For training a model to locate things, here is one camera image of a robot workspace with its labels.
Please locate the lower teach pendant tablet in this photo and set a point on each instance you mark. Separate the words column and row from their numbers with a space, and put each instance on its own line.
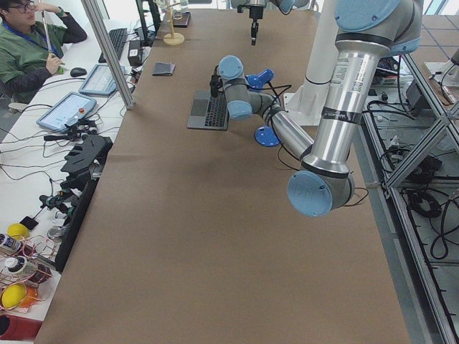
column 71, row 108

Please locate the teach pendant tablet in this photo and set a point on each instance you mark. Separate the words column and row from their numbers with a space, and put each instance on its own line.
column 99, row 82
column 71, row 108

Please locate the aluminium frame post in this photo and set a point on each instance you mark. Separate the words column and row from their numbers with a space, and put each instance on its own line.
column 96, row 21

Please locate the black tool holder rack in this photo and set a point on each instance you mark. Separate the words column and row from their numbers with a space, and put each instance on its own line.
column 81, row 157

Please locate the wooden mug tree stand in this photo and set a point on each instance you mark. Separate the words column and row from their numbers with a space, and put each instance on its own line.
column 168, row 35

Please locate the upper teach pendant tablet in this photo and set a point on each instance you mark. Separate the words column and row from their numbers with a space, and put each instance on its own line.
column 99, row 82

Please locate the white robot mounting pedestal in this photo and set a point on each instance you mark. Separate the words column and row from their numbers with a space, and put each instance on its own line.
column 305, row 105

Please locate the aluminium frame rail structure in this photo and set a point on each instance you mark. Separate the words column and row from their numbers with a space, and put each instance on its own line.
column 408, row 150

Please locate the person in green shirt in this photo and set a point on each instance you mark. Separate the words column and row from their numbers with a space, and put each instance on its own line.
column 32, row 36

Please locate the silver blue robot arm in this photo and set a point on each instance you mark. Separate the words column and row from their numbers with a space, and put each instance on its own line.
column 367, row 31
column 284, row 6

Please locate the grey felt pouch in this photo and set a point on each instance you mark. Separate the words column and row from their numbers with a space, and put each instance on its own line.
column 163, row 69

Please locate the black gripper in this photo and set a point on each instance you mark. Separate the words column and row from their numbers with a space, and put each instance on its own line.
column 255, row 13
column 214, row 85

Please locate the black keyboard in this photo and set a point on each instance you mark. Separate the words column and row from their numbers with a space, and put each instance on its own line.
column 118, row 39

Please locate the grey laptop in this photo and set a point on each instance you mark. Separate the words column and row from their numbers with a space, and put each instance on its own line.
column 207, row 112

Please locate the yellow ball in basket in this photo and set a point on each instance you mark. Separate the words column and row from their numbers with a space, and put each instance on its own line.
column 14, row 296

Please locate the copper wire basket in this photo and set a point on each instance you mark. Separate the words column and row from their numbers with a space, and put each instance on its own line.
column 29, row 262

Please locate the black power adapter box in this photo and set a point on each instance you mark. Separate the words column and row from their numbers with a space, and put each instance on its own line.
column 135, row 53

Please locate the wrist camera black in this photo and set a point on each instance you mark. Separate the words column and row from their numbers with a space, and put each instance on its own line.
column 241, row 7

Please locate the black computer mouse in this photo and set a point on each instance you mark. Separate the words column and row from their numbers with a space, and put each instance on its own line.
column 78, row 72

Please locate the dark wooden tray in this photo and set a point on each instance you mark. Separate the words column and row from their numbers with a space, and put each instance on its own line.
column 181, row 20

